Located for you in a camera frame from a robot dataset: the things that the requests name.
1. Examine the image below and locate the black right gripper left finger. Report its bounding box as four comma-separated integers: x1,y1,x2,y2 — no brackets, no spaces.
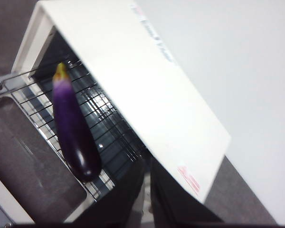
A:
70,159,146,228

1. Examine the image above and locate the glass oven door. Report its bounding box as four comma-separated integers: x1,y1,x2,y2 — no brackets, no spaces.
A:
0,73,98,228

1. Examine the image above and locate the purple eggplant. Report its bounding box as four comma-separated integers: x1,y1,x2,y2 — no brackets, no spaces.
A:
52,62,103,183

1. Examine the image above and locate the wire oven rack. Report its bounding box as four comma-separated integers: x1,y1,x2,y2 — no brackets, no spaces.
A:
11,57,145,200

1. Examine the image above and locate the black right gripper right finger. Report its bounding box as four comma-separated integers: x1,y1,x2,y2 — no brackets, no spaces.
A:
149,157,225,226

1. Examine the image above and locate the cream Toshiba toaster oven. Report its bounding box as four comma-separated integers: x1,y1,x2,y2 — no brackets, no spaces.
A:
10,0,232,205

